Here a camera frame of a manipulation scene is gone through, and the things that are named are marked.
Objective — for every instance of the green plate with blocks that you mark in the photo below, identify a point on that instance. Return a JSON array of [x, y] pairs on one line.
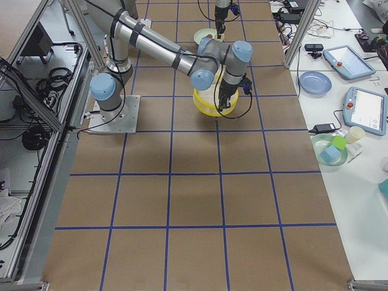
[[320, 142]]

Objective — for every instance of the white crumpled cloth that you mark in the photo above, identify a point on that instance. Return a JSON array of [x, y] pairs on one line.
[[10, 207]]

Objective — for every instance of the paper cup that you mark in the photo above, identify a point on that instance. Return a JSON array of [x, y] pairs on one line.
[[355, 134]]

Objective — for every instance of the yellow bottom steamer layer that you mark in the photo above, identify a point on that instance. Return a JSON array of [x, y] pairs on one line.
[[210, 110]]

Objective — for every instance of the black small device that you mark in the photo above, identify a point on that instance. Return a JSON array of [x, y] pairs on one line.
[[313, 47]]

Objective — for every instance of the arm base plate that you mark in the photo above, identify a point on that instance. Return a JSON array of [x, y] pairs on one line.
[[122, 120]]

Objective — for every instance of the teach pendant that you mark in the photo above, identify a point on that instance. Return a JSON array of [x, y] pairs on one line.
[[365, 109], [347, 62]]

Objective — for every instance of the yellow top steamer layer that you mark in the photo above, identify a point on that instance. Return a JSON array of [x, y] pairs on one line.
[[210, 96]]

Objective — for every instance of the yellow steamer layer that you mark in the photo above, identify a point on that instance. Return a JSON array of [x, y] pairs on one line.
[[210, 96], [210, 110]]

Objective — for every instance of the blue plate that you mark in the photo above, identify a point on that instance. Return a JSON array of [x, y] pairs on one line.
[[315, 83]]

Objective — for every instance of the aluminium frame post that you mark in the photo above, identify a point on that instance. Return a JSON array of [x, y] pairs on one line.
[[304, 23]]

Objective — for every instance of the blue block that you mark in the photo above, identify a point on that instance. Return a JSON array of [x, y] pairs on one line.
[[329, 155]]

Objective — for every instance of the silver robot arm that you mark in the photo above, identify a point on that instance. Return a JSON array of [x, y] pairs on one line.
[[215, 62], [222, 5]]

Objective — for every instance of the near teach pendant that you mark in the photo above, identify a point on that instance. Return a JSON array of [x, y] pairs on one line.
[[365, 109]]

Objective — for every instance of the light green plate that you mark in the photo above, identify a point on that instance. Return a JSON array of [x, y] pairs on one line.
[[202, 34]]

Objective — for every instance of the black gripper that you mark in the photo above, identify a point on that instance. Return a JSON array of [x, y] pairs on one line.
[[227, 90], [220, 13]]

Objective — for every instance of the black power adapter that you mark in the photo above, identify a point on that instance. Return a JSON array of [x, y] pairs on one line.
[[323, 128]]

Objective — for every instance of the green block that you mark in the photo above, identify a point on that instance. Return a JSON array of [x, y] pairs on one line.
[[339, 142]]

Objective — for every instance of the far teach pendant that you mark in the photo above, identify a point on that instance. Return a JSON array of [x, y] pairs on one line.
[[347, 62]]

